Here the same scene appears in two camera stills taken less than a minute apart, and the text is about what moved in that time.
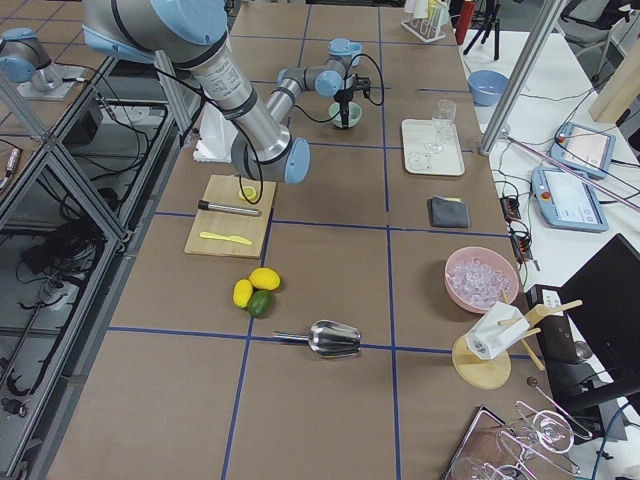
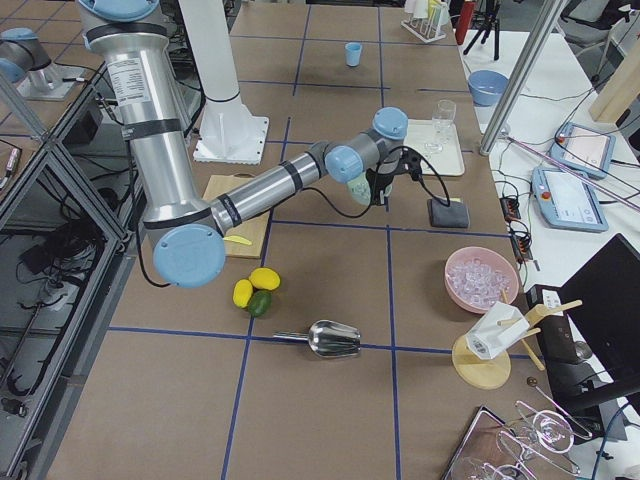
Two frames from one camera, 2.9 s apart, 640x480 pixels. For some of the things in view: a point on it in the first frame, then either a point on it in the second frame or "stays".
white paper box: (496, 330) stays
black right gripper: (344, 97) -> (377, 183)
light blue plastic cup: (356, 49) stays
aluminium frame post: (521, 76) stays
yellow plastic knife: (227, 237) stays
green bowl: (354, 114) -> (360, 189)
